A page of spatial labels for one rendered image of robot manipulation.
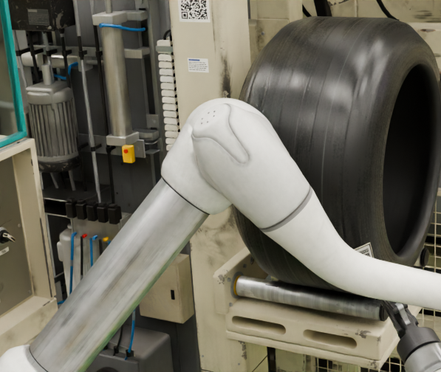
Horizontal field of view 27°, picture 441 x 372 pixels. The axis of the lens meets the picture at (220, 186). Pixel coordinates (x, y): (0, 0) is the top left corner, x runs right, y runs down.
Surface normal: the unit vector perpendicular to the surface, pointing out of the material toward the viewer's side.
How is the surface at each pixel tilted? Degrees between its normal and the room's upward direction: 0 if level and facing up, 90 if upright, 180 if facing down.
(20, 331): 90
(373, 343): 90
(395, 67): 80
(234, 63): 90
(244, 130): 51
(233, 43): 90
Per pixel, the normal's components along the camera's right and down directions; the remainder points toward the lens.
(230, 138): 0.00, -0.06
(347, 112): -0.18, -0.23
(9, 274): 0.88, 0.11
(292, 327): -0.47, 0.33
